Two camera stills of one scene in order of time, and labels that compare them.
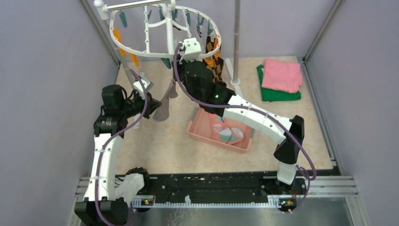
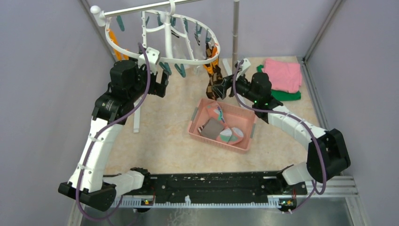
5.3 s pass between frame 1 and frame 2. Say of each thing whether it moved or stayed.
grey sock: moved
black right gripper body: moved
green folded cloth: stayed
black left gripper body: moved
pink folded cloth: stayed
